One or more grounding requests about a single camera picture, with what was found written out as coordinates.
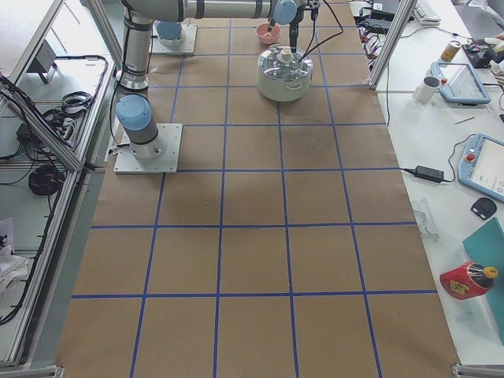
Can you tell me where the white mug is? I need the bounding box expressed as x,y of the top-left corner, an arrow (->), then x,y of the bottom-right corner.
412,76 -> 440,104

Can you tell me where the pink bowl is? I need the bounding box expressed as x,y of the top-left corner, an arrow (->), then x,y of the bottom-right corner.
255,24 -> 281,45

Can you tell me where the yellow can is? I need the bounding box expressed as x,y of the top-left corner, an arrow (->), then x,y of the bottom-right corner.
439,40 -> 461,62

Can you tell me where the teal board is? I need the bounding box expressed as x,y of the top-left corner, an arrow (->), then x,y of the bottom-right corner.
462,217 -> 503,343

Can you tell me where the aluminium frame post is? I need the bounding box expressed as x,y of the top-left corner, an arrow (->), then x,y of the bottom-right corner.
368,0 -> 417,90

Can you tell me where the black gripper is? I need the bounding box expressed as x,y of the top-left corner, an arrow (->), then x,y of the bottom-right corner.
289,0 -> 320,54

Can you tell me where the brown paper table cover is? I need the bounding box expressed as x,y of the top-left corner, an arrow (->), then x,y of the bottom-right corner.
56,1 -> 458,377

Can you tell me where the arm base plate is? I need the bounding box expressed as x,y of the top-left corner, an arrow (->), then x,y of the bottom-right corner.
113,124 -> 183,174
151,21 -> 198,55

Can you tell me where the teach pendant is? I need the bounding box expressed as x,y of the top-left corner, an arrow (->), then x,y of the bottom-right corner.
458,134 -> 503,202
431,62 -> 491,106

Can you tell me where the glass pot lid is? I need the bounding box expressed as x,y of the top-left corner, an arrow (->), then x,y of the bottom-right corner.
258,44 -> 313,82

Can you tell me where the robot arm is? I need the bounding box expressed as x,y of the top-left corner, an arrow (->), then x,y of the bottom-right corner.
155,20 -> 185,47
115,0 -> 318,160

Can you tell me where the clear acrylic stand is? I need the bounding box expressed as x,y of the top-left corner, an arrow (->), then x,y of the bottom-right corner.
411,198 -> 439,241

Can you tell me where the near teach pendant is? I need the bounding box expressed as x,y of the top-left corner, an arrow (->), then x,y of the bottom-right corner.
458,134 -> 503,202

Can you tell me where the red bottle yellow cap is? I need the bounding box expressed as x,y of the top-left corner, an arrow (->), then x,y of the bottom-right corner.
439,261 -> 498,300

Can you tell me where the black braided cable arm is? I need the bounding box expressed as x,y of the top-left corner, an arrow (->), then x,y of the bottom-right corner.
297,0 -> 344,64

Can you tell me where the black power adapter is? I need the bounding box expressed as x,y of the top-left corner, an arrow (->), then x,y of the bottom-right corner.
401,165 -> 454,183

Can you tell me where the black computer mouse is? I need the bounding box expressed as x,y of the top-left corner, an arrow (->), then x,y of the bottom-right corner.
470,197 -> 497,221

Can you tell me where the far teach pendant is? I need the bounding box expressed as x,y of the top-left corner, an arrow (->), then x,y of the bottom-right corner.
431,62 -> 491,106

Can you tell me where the coiled black cable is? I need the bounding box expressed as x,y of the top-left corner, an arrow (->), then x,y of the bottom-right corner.
28,164 -> 66,197

